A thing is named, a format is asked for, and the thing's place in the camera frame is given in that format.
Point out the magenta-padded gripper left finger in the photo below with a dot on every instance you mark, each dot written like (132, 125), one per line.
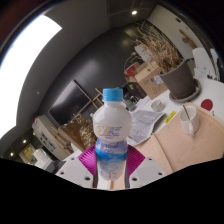
(78, 170)

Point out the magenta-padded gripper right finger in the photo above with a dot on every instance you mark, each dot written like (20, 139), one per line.
(143, 170)

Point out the white blue-capped drink bottle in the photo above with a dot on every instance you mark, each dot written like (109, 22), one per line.
(111, 126)

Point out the printed paper sheet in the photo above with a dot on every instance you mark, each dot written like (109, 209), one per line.
(145, 125)

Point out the white cabinet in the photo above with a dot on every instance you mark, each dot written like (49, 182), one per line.
(46, 136)

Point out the beige mat with wooden strips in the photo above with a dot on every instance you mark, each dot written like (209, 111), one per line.
(186, 150)

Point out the yellow packet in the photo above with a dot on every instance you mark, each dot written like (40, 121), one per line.
(169, 117)

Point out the small round glass jar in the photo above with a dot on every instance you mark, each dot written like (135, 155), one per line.
(157, 106)

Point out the white ceramic mug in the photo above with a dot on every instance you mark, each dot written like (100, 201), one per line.
(190, 121)

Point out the wooden stir stick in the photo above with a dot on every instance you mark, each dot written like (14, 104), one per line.
(186, 112)

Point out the wooden easel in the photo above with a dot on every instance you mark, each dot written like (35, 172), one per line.
(97, 98)

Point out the brown cardboard box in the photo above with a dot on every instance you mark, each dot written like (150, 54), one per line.
(151, 81)

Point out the flat round red coaster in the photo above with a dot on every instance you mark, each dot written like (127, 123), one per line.
(207, 104)

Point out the grey pot with dried plant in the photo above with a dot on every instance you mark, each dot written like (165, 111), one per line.
(180, 80)

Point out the long ceiling light panel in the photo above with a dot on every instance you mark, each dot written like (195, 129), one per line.
(23, 66)

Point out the wooden figure sculpture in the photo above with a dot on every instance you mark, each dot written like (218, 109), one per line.
(188, 38)

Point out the round recessed ceiling light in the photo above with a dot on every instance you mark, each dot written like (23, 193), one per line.
(134, 12)

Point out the black wall screen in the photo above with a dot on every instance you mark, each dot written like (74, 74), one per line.
(68, 105)

